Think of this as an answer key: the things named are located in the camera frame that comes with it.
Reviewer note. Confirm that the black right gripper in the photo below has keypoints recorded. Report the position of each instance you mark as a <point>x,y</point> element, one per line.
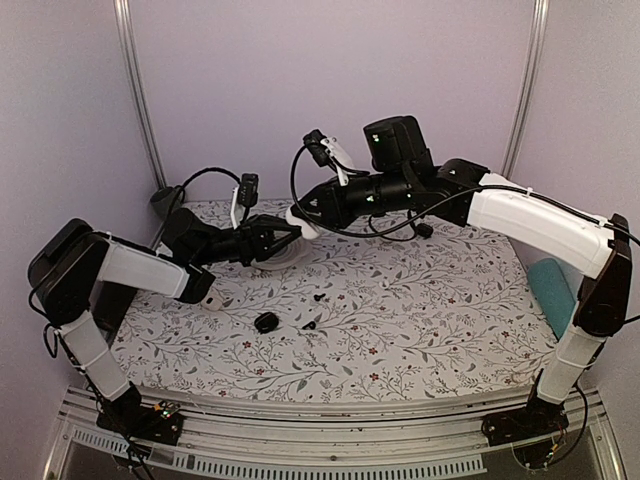
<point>329,206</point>

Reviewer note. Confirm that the aluminium front rail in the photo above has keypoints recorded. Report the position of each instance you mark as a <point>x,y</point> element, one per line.
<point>421,439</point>

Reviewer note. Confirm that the white oval earbud case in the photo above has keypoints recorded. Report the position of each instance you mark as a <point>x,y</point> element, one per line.
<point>308,231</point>

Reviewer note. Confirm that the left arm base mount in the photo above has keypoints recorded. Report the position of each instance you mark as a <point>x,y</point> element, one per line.
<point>160,423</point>

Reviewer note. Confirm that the grey swirl ceramic plate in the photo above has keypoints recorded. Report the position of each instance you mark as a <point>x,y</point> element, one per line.
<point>289,256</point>

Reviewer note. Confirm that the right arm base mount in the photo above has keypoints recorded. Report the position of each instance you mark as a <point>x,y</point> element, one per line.
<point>540,432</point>

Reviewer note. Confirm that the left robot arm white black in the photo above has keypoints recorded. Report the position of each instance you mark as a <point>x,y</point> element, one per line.
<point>63,275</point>

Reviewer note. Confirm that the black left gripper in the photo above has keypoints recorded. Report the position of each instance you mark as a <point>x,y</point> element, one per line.
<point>254,237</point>

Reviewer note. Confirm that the teal cup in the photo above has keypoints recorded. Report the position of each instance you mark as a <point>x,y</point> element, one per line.
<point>552,292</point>

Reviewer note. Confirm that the left aluminium frame post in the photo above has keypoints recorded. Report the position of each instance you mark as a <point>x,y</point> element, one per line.
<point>126,35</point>

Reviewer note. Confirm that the black open earbud case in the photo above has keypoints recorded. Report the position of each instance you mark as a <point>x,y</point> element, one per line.
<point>266,322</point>

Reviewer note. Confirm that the black closed earbud case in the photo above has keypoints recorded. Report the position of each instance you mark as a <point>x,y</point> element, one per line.
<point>424,230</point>

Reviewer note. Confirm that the grey mug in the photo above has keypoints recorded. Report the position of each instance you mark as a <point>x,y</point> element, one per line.
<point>165,200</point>

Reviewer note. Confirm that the white earbud case small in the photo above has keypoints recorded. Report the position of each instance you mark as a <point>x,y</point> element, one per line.
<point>212,303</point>

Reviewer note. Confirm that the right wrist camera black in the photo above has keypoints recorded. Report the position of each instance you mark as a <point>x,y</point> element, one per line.
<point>327,152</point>

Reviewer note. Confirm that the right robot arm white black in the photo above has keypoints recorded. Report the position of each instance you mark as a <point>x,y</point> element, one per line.
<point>468,194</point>

